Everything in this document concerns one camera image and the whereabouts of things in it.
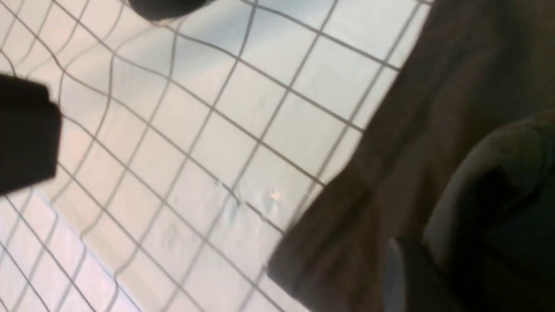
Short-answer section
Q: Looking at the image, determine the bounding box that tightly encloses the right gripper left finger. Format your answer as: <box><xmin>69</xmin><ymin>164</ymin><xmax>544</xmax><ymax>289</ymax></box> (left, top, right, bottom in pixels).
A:
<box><xmin>0</xmin><ymin>74</ymin><xmax>63</xmax><ymax>196</ymax></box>

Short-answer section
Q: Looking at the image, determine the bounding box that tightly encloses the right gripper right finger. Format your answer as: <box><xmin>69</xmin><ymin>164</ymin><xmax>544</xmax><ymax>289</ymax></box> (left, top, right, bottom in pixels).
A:
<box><xmin>382</xmin><ymin>238</ymin><xmax>460</xmax><ymax>312</ymax></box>

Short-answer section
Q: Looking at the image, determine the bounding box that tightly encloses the pile of black clothes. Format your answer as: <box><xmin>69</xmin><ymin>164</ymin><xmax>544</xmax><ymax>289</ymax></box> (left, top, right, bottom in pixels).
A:
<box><xmin>128</xmin><ymin>0</ymin><xmax>211</xmax><ymax>22</ymax></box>

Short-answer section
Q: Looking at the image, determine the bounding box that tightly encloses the dark gray long-sleeve shirt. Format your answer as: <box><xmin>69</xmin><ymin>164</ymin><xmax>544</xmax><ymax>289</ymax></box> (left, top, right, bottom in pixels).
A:
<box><xmin>267</xmin><ymin>0</ymin><xmax>555</xmax><ymax>312</ymax></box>

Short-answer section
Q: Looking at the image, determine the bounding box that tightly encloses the white grid table mat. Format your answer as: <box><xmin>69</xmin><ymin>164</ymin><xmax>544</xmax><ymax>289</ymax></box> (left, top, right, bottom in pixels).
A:
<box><xmin>1</xmin><ymin>0</ymin><xmax>433</xmax><ymax>312</ymax></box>

